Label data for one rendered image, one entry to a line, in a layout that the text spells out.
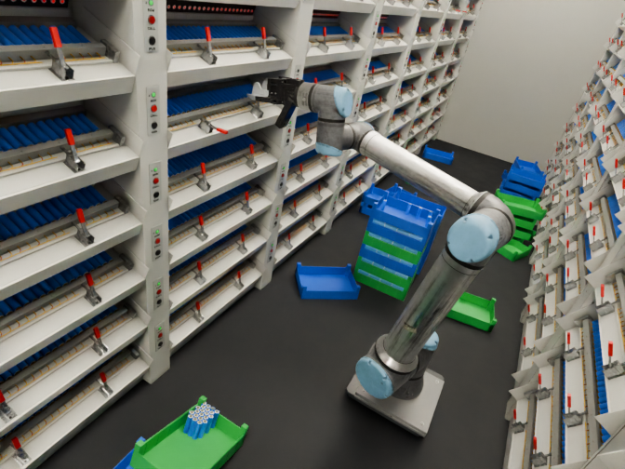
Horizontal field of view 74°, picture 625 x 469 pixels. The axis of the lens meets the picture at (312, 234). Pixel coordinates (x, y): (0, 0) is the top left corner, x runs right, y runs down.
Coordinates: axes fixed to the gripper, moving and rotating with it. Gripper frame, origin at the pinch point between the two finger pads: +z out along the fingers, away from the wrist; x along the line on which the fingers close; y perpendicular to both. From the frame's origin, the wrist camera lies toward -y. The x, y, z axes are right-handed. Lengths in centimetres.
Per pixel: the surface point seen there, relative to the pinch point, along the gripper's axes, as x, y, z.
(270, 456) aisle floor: 51, -105, -40
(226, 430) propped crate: 53, -101, -23
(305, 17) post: -20.5, 25.4, -8.9
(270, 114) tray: -6.6, -7.1, -2.7
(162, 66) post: 46.2, 13.5, -7.1
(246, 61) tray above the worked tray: 11.1, 12.4, -6.2
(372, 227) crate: -57, -68, -30
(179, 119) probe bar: 34.8, -2.2, 1.2
